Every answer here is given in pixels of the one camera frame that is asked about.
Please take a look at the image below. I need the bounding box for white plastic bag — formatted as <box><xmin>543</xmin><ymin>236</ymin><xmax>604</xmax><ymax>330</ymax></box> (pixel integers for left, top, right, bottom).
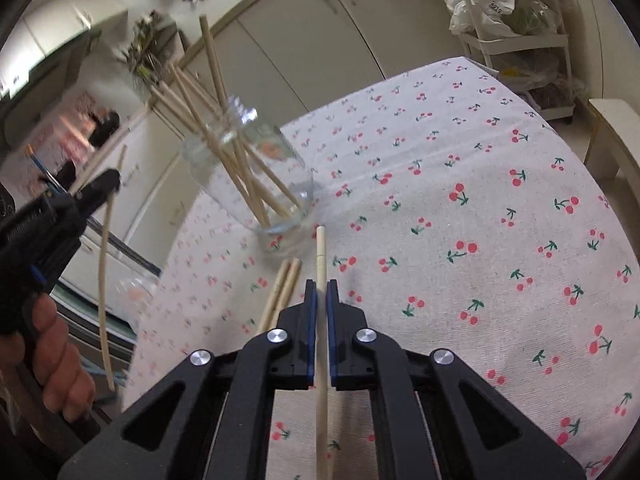
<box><xmin>446</xmin><ymin>0</ymin><xmax>517</xmax><ymax>37</ymax></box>

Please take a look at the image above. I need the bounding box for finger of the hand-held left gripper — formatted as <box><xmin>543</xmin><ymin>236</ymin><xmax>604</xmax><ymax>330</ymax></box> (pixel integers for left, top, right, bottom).
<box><xmin>74</xmin><ymin>169</ymin><xmax>122</xmax><ymax>224</ymax></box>

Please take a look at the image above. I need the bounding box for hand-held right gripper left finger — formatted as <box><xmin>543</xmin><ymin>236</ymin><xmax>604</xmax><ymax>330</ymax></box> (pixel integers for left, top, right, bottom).
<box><xmin>57</xmin><ymin>279</ymin><xmax>318</xmax><ymax>480</ymax></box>

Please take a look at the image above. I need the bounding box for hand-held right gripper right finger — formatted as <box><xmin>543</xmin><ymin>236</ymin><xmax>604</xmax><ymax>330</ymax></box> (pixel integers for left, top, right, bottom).
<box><xmin>325</xmin><ymin>279</ymin><xmax>586</xmax><ymax>480</ymax></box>

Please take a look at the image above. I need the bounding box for person's left hand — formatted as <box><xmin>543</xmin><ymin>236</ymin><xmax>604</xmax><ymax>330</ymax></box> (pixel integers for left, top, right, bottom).
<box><xmin>0</xmin><ymin>292</ymin><xmax>97</xmax><ymax>424</ymax></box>

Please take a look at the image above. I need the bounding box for cream drawer cabinet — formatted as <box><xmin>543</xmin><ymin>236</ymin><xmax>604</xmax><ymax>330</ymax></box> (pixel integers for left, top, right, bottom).
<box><xmin>75</xmin><ymin>110</ymin><xmax>206</xmax><ymax>273</ymax></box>

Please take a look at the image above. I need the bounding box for black wok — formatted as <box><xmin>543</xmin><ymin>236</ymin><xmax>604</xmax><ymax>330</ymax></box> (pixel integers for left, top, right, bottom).
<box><xmin>89</xmin><ymin>111</ymin><xmax>122</xmax><ymax>150</ymax></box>

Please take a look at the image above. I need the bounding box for clear glass jar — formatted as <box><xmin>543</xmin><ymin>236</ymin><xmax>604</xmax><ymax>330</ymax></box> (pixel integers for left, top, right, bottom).
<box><xmin>181</xmin><ymin>95</ymin><xmax>316</xmax><ymax>237</ymax></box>

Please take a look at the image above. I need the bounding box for white trolley cart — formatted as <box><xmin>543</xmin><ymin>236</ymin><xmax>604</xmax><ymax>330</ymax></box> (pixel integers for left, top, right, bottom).
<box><xmin>440</xmin><ymin>0</ymin><xmax>577</xmax><ymax>126</ymax></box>

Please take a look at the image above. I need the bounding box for cream base cabinet row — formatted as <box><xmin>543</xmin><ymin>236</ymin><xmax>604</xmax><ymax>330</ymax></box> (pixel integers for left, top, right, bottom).
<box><xmin>177</xmin><ymin>0</ymin><xmax>463</xmax><ymax>121</ymax></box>

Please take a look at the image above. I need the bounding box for white wall cabinet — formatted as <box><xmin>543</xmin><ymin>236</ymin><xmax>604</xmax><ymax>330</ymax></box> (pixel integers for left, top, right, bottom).
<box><xmin>0</xmin><ymin>0</ymin><xmax>133</xmax><ymax>93</ymax></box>

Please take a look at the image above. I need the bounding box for pale wooden bench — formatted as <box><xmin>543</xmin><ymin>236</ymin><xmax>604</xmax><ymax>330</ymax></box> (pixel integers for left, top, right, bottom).
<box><xmin>584</xmin><ymin>97</ymin><xmax>640</xmax><ymax>182</ymax></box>

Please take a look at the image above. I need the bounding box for kitchen utensil rack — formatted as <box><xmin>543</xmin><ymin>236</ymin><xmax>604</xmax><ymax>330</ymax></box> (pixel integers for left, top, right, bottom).
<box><xmin>119</xmin><ymin>10</ymin><xmax>177</xmax><ymax>92</ymax></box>

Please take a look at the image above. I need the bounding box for bag of green vegetables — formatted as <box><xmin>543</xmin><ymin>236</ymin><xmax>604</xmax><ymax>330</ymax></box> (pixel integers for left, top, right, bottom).
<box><xmin>504</xmin><ymin>0</ymin><xmax>562</xmax><ymax>37</ymax></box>

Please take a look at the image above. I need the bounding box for clear bag of oranges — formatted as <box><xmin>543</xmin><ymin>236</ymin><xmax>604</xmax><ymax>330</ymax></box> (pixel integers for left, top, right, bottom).
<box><xmin>114</xmin><ymin>274</ymin><xmax>157</xmax><ymax>322</ymax></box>

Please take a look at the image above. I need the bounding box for cherry print tablecloth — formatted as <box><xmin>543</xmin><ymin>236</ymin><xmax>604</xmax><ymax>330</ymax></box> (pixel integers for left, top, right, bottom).
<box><xmin>120</xmin><ymin>57</ymin><xmax>636</xmax><ymax>480</ymax></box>

